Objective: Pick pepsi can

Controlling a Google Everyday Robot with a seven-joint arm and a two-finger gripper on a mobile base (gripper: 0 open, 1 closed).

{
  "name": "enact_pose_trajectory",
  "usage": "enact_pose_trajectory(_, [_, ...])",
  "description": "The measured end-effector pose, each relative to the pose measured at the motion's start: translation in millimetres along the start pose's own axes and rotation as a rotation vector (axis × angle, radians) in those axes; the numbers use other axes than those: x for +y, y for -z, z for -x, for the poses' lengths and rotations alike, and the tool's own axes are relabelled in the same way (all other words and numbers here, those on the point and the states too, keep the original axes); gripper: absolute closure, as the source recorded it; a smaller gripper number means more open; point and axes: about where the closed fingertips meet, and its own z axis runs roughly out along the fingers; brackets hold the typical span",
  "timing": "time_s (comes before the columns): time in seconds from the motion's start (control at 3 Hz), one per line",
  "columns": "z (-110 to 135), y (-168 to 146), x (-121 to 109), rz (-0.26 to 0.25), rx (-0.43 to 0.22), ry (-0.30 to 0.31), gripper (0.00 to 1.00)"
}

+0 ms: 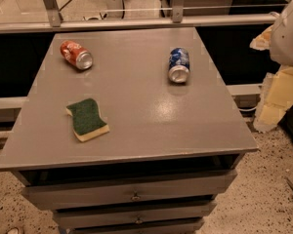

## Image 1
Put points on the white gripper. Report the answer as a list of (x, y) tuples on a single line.
[(288, 41)]

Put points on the blue pepsi can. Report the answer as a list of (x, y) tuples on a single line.
[(178, 71)]

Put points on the red soda can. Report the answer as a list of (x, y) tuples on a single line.
[(76, 55)]

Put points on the grey drawer cabinet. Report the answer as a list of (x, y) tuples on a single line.
[(156, 127)]

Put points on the green yellow sponge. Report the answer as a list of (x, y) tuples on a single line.
[(86, 119)]

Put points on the grey metal railing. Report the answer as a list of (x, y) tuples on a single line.
[(23, 16)]

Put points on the bottom grey drawer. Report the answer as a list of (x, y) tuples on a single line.
[(175, 226)]

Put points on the grey drawer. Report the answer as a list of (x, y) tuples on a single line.
[(138, 189), (135, 214), (175, 226)]

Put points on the middle grey drawer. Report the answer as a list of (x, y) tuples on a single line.
[(135, 214)]

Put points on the top grey drawer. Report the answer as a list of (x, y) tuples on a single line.
[(138, 189)]

